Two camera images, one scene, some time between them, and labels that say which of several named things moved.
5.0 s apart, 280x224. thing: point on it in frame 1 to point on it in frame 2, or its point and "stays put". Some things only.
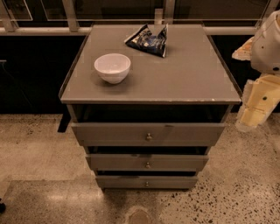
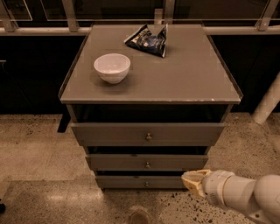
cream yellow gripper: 268,48 to 216,184
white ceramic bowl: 113,67 stays put
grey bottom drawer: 147,182 stays put
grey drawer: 147,163 stays put
